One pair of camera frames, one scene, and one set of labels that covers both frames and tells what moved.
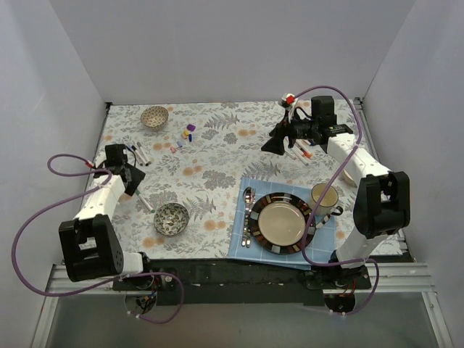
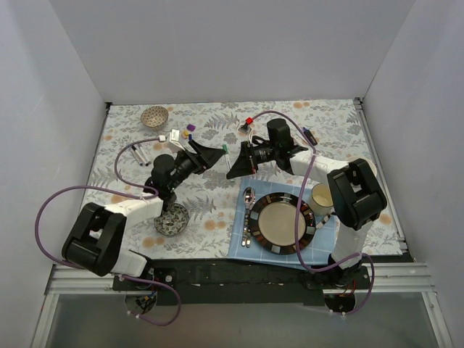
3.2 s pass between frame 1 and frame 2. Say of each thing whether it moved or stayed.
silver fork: stayed
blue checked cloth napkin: stayed
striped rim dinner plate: stayed
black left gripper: moved
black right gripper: moved
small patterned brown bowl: stayed
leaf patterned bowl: stayed
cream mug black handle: stayed
